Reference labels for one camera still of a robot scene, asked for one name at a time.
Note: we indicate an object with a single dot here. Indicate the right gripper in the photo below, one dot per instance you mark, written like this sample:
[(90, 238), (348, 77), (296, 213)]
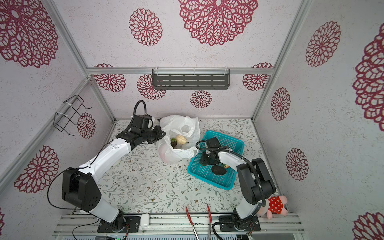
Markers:
[(207, 159)]

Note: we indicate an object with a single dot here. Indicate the red handled tongs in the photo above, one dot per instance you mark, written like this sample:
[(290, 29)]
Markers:
[(192, 224), (210, 223)]

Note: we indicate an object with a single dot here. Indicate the grey wall shelf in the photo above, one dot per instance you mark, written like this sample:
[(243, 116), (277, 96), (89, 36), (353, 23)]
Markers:
[(191, 80)]

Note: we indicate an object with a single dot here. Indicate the white plastic bag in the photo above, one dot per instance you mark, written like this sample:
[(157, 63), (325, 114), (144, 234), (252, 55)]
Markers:
[(179, 125)]

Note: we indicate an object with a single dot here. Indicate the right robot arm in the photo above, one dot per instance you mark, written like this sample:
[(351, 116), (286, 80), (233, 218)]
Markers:
[(255, 180)]

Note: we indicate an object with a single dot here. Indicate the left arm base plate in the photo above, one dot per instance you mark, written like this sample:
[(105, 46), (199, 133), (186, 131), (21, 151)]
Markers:
[(124, 224)]

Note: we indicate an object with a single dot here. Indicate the red handled tongs left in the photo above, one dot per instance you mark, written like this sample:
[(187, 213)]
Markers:
[(192, 224)]

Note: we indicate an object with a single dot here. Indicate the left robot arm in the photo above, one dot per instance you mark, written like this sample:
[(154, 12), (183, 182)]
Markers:
[(80, 185)]

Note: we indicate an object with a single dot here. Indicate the white adapter box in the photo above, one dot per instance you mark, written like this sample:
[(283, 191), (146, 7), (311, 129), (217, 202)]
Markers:
[(145, 220)]

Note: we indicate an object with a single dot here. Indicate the pink pig plush toy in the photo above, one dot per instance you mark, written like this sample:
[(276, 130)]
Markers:
[(275, 205)]

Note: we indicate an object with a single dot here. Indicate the red handled tongs right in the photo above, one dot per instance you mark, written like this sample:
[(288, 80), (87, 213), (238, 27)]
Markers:
[(210, 223)]

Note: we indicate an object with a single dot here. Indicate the dark avocado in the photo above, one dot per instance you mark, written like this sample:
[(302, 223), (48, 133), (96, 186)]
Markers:
[(218, 170)]

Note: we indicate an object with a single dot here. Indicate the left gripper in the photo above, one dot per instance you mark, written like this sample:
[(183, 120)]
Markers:
[(160, 133)]

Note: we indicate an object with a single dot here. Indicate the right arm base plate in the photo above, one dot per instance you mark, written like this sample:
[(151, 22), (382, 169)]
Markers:
[(249, 224)]

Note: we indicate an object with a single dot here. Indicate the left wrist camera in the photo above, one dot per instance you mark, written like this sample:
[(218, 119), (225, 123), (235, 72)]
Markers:
[(148, 122)]

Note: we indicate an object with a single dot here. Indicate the black wire rack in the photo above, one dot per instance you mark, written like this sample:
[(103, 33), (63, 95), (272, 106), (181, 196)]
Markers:
[(65, 117)]

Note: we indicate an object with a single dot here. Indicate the teal plastic basket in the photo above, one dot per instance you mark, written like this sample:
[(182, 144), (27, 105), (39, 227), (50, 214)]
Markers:
[(204, 173)]

